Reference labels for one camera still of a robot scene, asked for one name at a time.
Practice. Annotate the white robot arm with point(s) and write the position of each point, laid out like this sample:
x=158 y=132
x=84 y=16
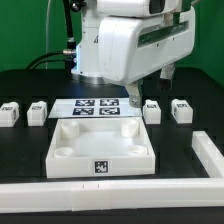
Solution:
x=87 y=66

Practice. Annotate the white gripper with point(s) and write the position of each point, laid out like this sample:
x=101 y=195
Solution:
x=132 y=48

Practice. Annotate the black camera stand pole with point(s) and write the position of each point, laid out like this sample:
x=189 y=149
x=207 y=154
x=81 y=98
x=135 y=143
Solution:
x=69 y=7

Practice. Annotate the white marker sheet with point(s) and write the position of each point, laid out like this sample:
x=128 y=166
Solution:
x=93 y=107

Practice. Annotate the white square tabletop part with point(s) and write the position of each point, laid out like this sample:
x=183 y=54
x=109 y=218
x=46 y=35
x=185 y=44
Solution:
x=95 y=147

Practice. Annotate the white L-shaped fence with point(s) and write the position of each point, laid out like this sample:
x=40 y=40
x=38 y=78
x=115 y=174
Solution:
x=124 y=194

